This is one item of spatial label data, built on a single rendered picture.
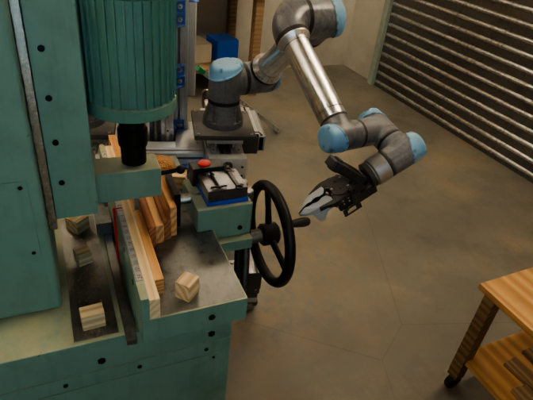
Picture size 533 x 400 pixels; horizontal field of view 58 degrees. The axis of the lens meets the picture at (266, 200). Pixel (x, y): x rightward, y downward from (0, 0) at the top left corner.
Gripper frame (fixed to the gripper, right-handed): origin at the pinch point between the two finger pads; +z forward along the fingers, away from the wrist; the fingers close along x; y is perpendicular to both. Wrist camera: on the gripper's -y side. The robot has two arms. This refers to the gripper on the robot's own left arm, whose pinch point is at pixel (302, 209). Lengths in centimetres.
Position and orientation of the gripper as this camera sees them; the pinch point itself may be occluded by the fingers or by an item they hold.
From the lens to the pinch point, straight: 123.0
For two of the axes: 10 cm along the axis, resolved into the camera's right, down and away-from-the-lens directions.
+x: -3.8, -5.4, 7.5
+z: -8.5, 5.3, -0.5
